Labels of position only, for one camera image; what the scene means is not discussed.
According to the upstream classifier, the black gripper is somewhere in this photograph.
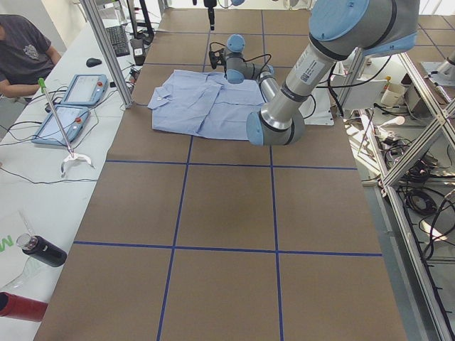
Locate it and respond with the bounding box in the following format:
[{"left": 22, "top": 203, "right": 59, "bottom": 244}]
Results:
[{"left": 203, "top": 0, "right": 217, "bottom": 31}]

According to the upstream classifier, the light blue striped shirt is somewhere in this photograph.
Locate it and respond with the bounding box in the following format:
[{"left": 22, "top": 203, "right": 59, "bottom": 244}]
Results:
[{"left": 148, "top": 70, "right": 264, "bottom": 141}]

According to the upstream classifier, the black keyboard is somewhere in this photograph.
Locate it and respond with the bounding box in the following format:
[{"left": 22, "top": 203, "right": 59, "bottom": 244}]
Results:
[{"left": 105, "top": 26, "right": 130, "bottom": 57}]

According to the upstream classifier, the black computer mouse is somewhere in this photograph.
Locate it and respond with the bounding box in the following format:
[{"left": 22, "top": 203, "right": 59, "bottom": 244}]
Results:
[{"left": 86, "top": 58, "right": 102, "bottom": 67}]

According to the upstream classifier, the upper teach pendant tablet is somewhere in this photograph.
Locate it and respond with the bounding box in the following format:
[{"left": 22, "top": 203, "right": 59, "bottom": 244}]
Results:
[{"left": 60, "top": 74, "right": 109, "bottom": 107}]

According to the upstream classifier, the teach pendant tablet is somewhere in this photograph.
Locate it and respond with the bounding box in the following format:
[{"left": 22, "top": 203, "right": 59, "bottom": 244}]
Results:
[
  {"left": 31, "top": 104, "right": 91, "bottom": 148},
  {"left": 60, "top": 74, "right": 109, "bottom": 107}
]

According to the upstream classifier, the lower teach pendant tablet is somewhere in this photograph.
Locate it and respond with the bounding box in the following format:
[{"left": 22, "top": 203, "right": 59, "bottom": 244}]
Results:
[{"left": 31, "top": 104, "right": 91, "bottom": 148}]

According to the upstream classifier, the person in dark shirt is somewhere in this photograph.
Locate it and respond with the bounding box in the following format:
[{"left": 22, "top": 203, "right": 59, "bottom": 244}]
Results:
[{"left": 1, "top": 14, "right": 61, "bottom": 99}]

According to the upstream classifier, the reacher grabber stick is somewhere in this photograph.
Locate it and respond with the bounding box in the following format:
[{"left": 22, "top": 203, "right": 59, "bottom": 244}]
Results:
[{"left": 38, "top": 77, "right": 94, "bottom": 178}]

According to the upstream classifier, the black water bottle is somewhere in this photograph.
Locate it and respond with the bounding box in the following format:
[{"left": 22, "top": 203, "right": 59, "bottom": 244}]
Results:
[{"left": 16, "top": 234, "right": 67, "bottom": 267}]

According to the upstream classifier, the red bottle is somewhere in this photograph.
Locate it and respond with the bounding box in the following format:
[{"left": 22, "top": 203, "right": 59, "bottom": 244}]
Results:
[{"left": 1, "top": 292, "right": 48, "bottom": 322}]

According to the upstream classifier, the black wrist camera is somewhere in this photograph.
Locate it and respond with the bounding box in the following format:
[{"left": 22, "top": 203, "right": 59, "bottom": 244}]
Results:
[{"left": 208, "top": 42, "right": 225, "bottom": 70}]

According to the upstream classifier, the grey aluminium frame post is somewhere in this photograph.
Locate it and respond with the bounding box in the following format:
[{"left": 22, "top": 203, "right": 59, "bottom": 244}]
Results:
[{"left": 80, "top": 0, "right": 133, "bottom": 109}]

